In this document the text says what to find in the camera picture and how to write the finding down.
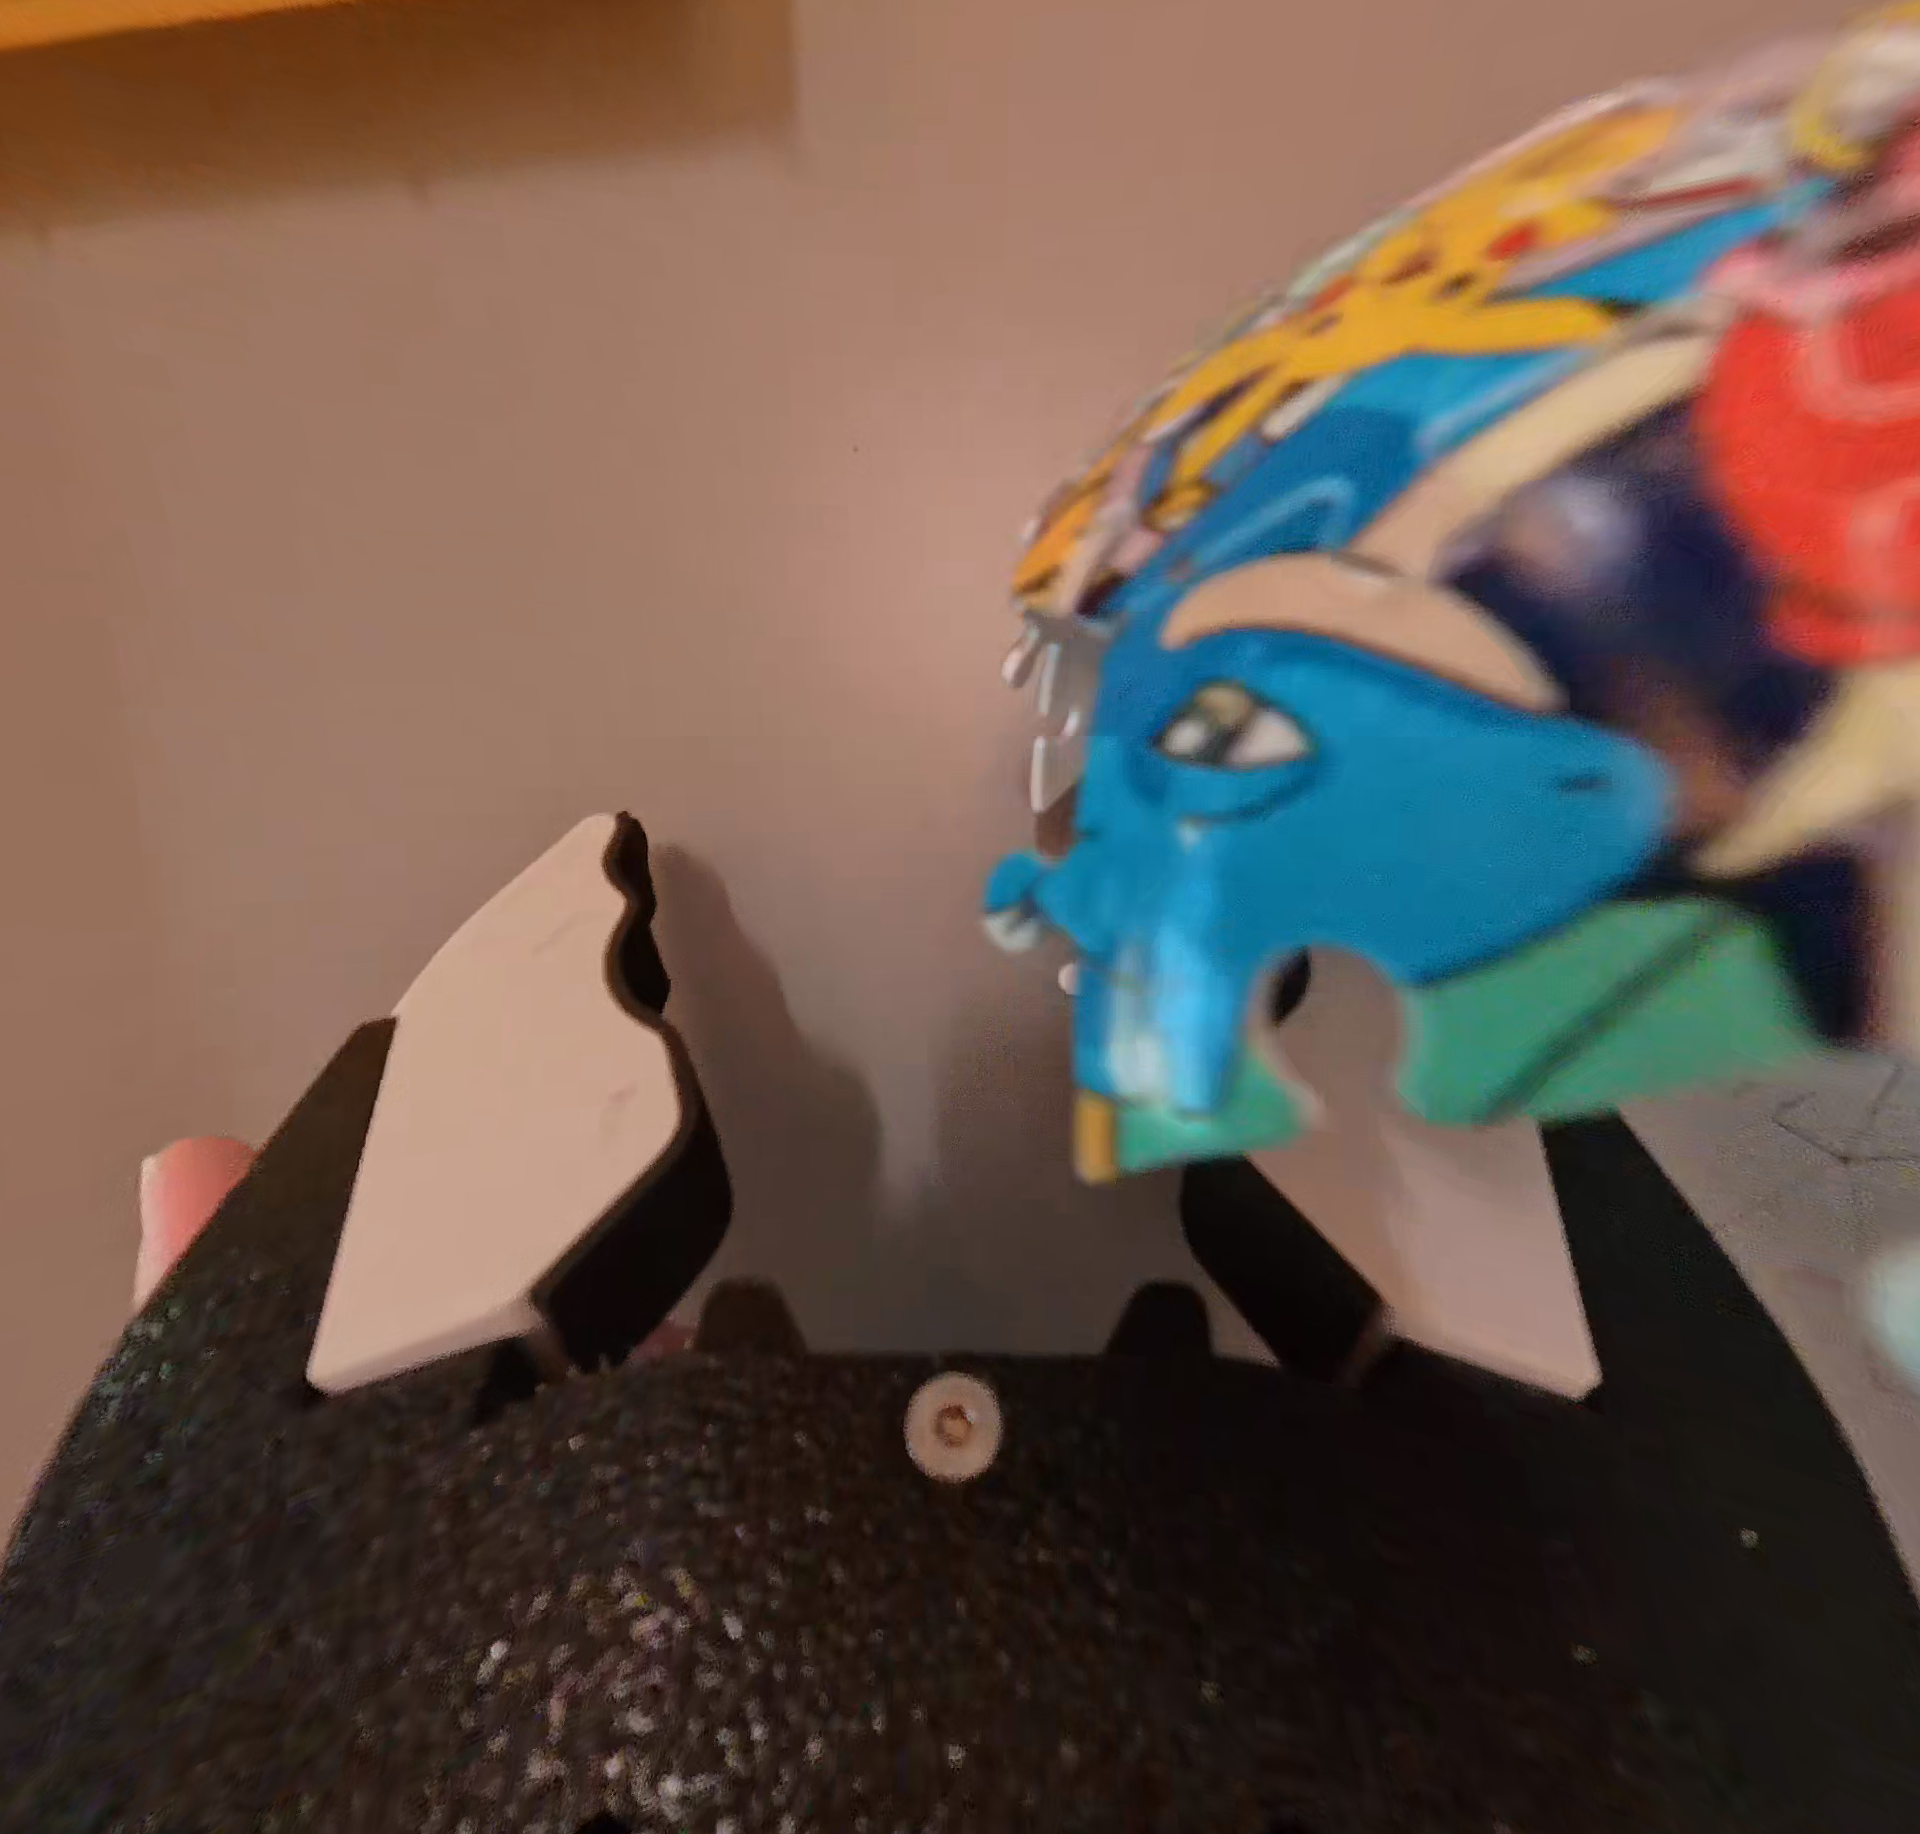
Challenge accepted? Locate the colourful puzzle ball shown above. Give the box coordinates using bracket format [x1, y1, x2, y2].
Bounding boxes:
[982, 0, 1920, 1192]

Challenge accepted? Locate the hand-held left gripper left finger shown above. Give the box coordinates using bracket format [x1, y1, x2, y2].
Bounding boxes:
[305, 812, 735, 1397]

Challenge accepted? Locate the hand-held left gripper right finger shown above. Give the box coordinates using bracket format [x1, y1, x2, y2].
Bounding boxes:
[1181, 950, 1604, 1401]

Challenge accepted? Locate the person's left hand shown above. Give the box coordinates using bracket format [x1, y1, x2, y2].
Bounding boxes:
[133, 1135, 259, 1304]

